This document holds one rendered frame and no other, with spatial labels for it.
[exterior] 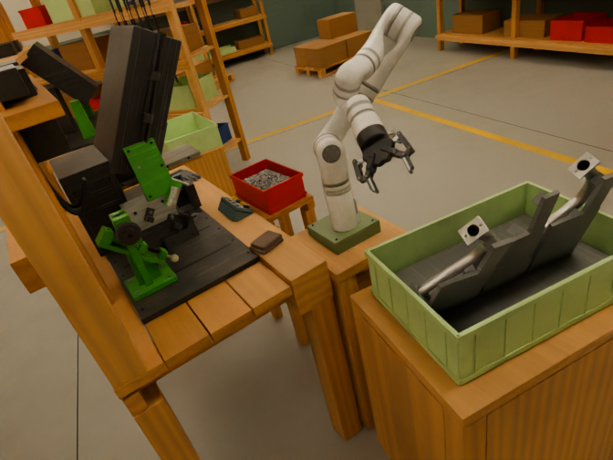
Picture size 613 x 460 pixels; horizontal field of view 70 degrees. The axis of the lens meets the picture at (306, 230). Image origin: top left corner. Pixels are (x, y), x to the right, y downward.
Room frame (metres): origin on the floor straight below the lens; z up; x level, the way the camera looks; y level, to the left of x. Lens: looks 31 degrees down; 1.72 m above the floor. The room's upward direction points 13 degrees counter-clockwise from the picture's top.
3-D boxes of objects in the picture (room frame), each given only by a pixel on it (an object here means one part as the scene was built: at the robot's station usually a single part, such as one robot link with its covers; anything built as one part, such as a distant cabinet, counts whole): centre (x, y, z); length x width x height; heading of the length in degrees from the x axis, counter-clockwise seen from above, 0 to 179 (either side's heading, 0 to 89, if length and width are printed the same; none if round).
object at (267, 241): (1.31, 0.15, 0.91); 0.10 x 0.08 x 0.03; 131
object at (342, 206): (1.33, -0.14, 0.98); 0.09 x 0.09 x 0.17; 30
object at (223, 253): (1.64, 0.62, 0.89); 1.10 x 0.42 x 0.02; 27
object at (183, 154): (1.76, 0.56, 1.11); 0.39 x 0.16 x 0.03; 117
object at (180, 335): (1.64, 0.62, 0.44); 1.49 x 0.70 x 0.88; 27
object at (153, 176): (1.60, 0.53, 1.17); 0.13 x 0.12 x 0.20; 27
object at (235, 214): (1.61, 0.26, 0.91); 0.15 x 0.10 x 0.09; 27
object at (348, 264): (1.32, -0.14, 0.83); 0.32 x 0.32 x 0.04; 25
